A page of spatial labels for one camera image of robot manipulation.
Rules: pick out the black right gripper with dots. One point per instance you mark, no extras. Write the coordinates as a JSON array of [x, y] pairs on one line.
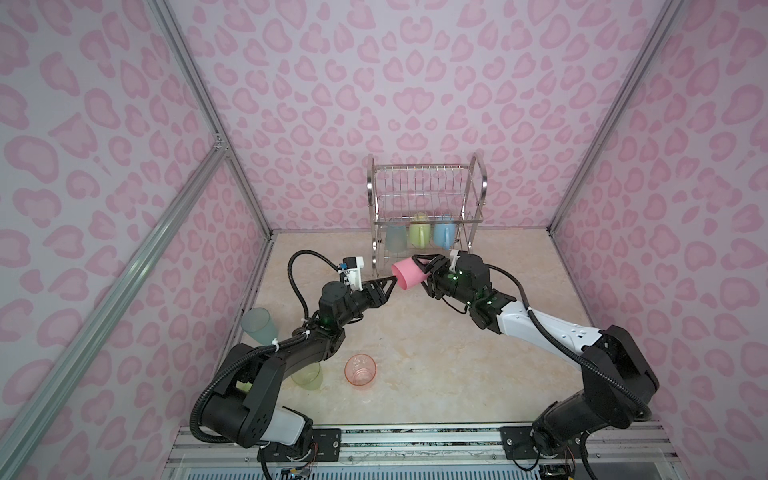
[[437, 261]]

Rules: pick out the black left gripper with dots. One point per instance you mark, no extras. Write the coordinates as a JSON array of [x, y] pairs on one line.
[[378, 299]]

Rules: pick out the opaque pink plastic cup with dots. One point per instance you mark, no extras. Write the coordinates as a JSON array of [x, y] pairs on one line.
[[408, 273]]

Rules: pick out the light blue ceramic mug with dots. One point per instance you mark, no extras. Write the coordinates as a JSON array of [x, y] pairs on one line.
[[444, 233]]

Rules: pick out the light green ceramic mug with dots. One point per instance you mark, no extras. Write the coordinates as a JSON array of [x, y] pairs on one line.
[[420, 231]]

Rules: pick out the translucent teal plastic cup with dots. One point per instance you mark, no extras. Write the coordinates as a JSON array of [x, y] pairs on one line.
[[396, 240]]

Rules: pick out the translucent pink plastic cup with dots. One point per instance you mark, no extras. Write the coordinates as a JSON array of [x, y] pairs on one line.
[[360, 370]]

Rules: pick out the translucent green plastic cup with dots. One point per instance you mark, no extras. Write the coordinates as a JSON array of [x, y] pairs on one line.
[[309, 378]]

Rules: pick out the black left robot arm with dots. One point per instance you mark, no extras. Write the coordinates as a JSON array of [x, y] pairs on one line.
[[239, 405]]

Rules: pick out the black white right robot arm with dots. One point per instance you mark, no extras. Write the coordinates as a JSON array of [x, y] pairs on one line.
[[617, 382]]

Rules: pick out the steel two-tier dish rack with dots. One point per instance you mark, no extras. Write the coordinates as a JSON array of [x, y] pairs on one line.
[[396, 192]]

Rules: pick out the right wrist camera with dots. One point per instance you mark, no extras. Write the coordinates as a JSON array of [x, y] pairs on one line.
[[453, 256]]

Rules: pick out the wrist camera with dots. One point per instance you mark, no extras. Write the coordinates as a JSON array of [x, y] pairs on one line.
[[453, 256], [350, 272]]

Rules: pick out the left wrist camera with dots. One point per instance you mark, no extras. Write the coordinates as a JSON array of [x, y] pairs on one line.
[[350, 272]]

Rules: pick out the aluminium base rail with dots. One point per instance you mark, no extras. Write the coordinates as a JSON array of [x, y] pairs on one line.
[[434, 451]]

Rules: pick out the aluminium corner frame post left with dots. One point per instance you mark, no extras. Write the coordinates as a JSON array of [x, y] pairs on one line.
[[181, 51]]

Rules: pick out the aluminium corner frame post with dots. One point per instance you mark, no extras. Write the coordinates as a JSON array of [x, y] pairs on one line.
[[181, 51], [653, 44]]

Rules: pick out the aluminium corner frame post right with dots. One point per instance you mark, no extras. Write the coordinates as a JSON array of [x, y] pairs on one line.
[[653, 44]]

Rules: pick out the aluminium diagonal frame bar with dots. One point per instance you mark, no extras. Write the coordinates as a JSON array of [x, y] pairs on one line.
[[39, 413]]

